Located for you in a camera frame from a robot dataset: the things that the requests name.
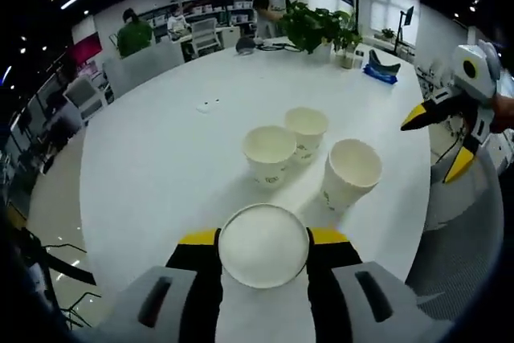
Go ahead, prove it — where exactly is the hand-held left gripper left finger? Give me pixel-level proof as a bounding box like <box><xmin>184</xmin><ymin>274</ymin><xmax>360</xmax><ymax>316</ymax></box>
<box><xmin>86</xmin><ymin>227</ymin><xmax>224</xmax><ymax>343</ymax></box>

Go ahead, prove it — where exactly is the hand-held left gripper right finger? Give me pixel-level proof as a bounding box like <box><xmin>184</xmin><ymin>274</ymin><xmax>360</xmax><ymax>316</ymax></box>
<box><xmin>305</xmin><ymin>227</ymin><xmax>443</xmax><ymax>343</ymax></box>

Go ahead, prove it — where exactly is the printed white paper cup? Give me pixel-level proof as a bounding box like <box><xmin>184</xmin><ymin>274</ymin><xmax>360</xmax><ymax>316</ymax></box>
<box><xmin>215</xmin><ymin>202</ymin><xmax>316</xmax><ymax>343</ymax></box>

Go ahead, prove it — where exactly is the cluster of paper cups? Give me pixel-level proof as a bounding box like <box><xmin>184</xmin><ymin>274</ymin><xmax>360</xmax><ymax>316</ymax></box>
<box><xmin>242</xmin><ymin>106</ymin><xmax>382</xmax><ymax>214</ymax></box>

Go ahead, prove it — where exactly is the person's right hand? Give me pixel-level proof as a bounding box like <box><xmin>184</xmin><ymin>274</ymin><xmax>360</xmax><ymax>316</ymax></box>
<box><xmin>492</xmin><ymin>93</ymin><xmax>514</xmax><ymax>133</ymax></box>

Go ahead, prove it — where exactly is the blue packet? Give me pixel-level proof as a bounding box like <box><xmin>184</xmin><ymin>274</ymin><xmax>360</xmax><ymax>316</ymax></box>
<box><xmin>362</xmin><ymin>48</ymin><xmax>402</xmax><ymax>86</ymax></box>

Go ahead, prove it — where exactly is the grey mesh office chair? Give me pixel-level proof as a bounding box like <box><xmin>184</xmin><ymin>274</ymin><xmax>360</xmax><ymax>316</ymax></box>
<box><xmin>403</xmin><ymin>145</ymin><xmax>507</xmax><ymax>322</ymax></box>

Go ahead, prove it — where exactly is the white table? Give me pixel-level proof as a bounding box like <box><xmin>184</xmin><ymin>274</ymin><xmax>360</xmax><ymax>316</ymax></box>
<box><xmin>78</xmin><ymin>39</ymin><xmax>433</xmax><ymax>308</ymax></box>

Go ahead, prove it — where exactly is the green potted plant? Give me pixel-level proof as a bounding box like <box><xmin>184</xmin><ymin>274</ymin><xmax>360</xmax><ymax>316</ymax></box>
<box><xmin>279</xmin><ymin>0</ymin><xmax>365</xmax><ymax>55</ymax></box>

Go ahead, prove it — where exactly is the grey round speaker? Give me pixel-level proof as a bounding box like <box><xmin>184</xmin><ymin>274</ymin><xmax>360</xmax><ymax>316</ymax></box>
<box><xmin>235</xmin><ymin>36</ymin><xmax>257</xmax><ymax>56</ymax></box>

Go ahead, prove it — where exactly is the white office chair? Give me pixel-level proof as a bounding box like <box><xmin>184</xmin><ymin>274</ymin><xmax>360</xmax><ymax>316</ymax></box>
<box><xmin>63</xmin><ymin>76</ymin><xmax>108</xmax><ymax>119</ymax></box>
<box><xmin>190</xmin><ymin>17</ymin><xmax>222</xmax><ymax>53</ymax></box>

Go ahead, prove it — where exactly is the white desk partition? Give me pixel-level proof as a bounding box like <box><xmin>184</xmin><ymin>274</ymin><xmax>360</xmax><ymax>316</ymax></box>
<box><xmin>102</xmin><ymin>39</ymin><xmax>186</xmax><ymax>97</ymax></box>

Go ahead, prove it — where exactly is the pink wall screen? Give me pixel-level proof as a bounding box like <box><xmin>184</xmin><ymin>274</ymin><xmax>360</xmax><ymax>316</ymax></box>
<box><xmin>66</xmin><ymin>31</ymin><xmax>104</xmax><ymax>67</ymax></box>

